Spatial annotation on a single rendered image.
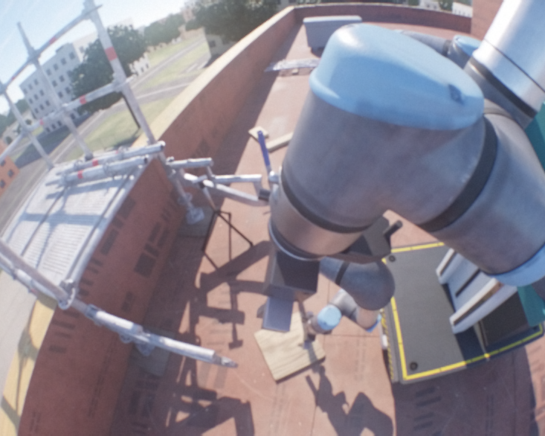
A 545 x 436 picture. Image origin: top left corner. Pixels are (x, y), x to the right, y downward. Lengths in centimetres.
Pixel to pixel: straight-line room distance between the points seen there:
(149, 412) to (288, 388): 88
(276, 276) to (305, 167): 13
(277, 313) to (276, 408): 122
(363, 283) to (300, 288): 35
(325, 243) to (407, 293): 112
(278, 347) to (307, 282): 126
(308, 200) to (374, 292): 46
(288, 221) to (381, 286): 44
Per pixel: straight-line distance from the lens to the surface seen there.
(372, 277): 59
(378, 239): 27
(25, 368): 157
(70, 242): 155
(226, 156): 274
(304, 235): 20
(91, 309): 143
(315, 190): 16
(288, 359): 149
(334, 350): 150
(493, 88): 27
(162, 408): 175
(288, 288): 25
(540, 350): 207
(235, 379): 156
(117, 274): 171
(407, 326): 125
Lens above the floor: 147
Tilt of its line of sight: 49 degrees down
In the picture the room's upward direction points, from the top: 16 degrees counter-clockwise
